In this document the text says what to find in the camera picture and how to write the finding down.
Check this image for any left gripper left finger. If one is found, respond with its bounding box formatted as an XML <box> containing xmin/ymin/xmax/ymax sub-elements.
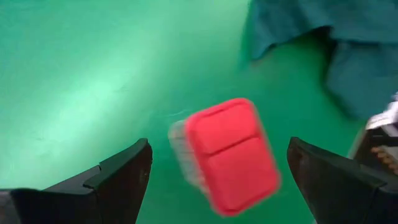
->
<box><xmin>0</xmin><ymin>138</ymin><xmax>154</xmax><ymax>224</ymax></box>

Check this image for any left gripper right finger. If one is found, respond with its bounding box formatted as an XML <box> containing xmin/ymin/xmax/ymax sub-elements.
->
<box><xmin>286</xmin><ymin>136</ymin><xmax>398</xmax><ymax>224</ymax></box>

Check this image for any white paper tag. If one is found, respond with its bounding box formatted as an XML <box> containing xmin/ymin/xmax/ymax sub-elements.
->
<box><xmin>365</xmin><ymin>93</ymin><xmax>398</xmax><ymax>131</ymax></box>

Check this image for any pink block lower right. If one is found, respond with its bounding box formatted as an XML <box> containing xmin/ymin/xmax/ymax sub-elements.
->
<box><xmin>167</xmin><ymin>97</ymin><xmax>282</xmax><ymax>218</ymax></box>

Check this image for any green table mat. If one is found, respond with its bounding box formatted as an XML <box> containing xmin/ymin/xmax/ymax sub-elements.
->
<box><xmin>0</xmin><ymin>0</ymin><xmax>398</xmax><ymax>224</ymax></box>

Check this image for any dark green cloth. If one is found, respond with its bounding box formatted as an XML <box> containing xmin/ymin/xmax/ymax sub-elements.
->
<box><xmin>239</xmin><ymin>0</ymin><xmax>398</xmax><ymax>121</ymax></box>

